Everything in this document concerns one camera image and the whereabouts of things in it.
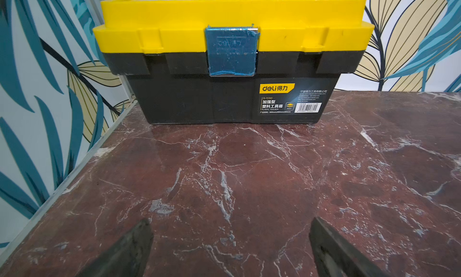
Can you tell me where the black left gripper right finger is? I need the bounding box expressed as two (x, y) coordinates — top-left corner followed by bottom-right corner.
(309, 217), (387, 277)

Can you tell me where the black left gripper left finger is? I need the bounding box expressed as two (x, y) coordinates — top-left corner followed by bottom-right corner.
(77, 219), (154, 277)

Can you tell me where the yellow black plastic toolbox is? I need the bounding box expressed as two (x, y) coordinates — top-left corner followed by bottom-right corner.
(94, 0), (375, 125)

